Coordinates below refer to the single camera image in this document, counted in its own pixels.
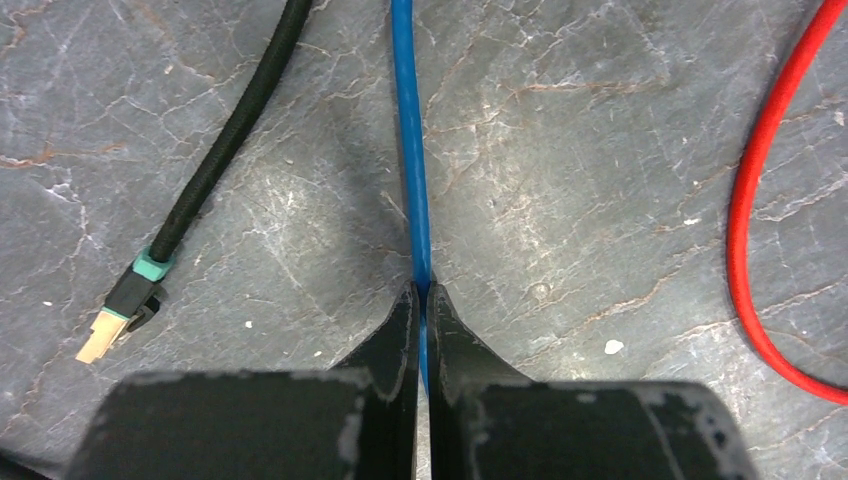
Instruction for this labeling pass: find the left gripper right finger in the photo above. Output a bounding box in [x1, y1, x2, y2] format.
[426, 284, 757, 479]

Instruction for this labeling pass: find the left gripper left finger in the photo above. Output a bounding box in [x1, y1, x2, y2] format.
[66, 284, 420, 479]

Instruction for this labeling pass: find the long black cable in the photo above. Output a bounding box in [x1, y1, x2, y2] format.
[74, 0, 314, 366]

